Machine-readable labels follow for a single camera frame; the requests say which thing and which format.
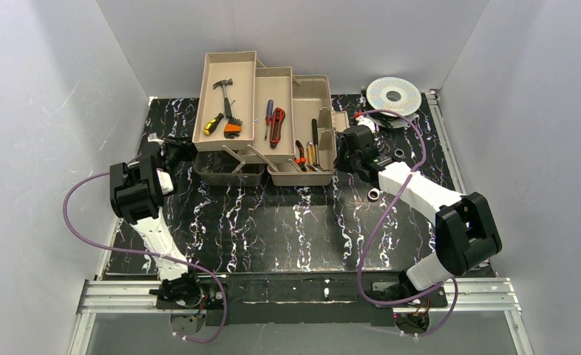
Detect blue red screwdriver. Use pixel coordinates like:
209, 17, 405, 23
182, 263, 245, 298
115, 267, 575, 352
265, 99, 274, 140

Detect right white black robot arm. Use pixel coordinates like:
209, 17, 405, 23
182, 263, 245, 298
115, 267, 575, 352
336, 125, 502, 305

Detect orange black pliers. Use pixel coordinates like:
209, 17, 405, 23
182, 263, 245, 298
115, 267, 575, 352
295, 140, 308, 172

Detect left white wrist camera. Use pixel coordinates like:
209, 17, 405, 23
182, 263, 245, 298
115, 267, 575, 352
156, 169, 174, 195

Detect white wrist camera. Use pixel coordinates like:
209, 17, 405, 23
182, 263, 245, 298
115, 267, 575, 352
156, 169, 174, 195
354, 112, 378, 134

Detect black handled small hammer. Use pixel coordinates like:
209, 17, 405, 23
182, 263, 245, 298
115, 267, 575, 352
213, 78, 234, 119

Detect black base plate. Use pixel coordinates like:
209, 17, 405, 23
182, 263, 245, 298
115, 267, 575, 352
154, 271, 448, 328

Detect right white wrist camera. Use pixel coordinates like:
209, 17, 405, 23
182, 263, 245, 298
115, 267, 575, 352
354, 112, 378, 134

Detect red black cutter tool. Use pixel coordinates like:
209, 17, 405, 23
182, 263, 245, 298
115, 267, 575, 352
270, 107, 286, 149

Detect orange black scraper tool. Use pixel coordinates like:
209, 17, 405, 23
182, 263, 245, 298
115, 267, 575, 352
223, 117, 242, 139

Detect yellow black utility knife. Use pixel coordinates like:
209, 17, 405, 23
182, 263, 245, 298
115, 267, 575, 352
306, 142, 316, 172

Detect translucent brown beige tool box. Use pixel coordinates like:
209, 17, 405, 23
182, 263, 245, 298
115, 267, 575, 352
192, 51, 349, 187

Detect yellow black screwdriver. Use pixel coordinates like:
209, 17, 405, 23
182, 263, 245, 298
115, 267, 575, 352
203, 112, 225, 135

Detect white filament spool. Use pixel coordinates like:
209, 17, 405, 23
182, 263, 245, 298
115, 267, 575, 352
365, 77, 422, 121

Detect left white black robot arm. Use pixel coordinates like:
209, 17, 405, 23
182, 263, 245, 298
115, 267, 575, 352
109, 138, 203, 308

